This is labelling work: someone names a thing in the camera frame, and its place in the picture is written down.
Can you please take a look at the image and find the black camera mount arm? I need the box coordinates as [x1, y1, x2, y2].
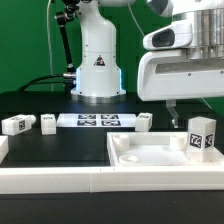
[55, 0, 80, 77]

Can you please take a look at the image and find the white marker base plate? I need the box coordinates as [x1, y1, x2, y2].
[57, 113, 136, 127]

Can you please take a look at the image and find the white square table top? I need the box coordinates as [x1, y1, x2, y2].
[107, 132, 224, 166]

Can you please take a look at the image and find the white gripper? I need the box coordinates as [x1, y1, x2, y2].
[137, 54, 224, 128]

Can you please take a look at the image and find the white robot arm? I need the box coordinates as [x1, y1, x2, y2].
[72, 0, 224, 126]

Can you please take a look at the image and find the white cable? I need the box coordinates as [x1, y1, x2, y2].
[46, 0, 55, 92]

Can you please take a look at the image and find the black cable bundle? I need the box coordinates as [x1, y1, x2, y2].
[17, 73, 77, 93]

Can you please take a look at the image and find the white U-shaped obstacle fence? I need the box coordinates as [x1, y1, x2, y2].
[0, 134, 224, 195]

